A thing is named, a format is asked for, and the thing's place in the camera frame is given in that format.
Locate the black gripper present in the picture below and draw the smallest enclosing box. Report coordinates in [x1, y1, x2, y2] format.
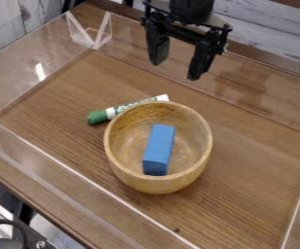
[142, 0, 233, 81]

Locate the blue foam block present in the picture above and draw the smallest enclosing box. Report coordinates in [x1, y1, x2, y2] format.
[142, 124, 175, 176]

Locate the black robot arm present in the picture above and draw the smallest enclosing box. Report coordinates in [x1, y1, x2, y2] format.
[140, 0, 233, 81]

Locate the brown wooden bowl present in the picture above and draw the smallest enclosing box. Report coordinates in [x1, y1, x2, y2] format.
[103, 101, 214, 195]

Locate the green white marker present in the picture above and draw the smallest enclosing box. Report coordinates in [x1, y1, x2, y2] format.
[86, 94, 170, 125]

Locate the black metal base bracket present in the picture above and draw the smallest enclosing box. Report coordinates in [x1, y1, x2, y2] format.
[0, 226, 58, 249]

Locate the black cable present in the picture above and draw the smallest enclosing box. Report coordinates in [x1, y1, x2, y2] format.
[0, 219, 29, 249]

